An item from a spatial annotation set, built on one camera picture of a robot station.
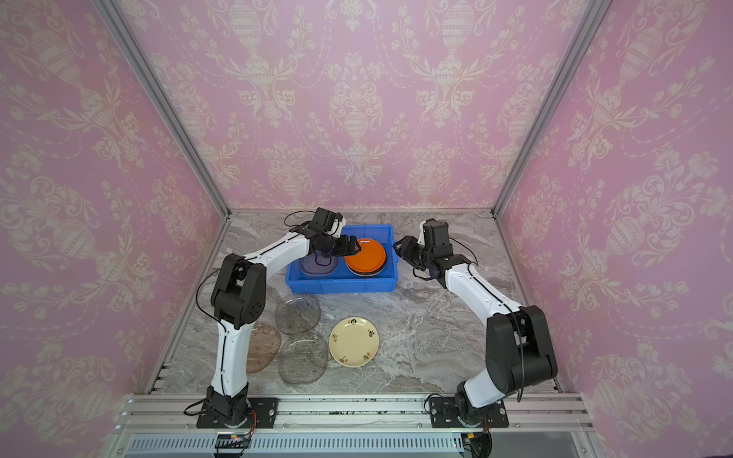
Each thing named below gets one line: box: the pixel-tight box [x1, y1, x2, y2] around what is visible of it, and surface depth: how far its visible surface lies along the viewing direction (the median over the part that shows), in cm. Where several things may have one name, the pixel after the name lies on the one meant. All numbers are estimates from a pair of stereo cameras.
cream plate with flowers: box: [329, 316, 380, 368], surface depth 87 cm
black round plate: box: [345, 257, 388, 277], surface depth 102 cm
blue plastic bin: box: [286, 225, 400, 294], surface depth 100 cm
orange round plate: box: [344, 238, 387, 273], surface depth 102 cm
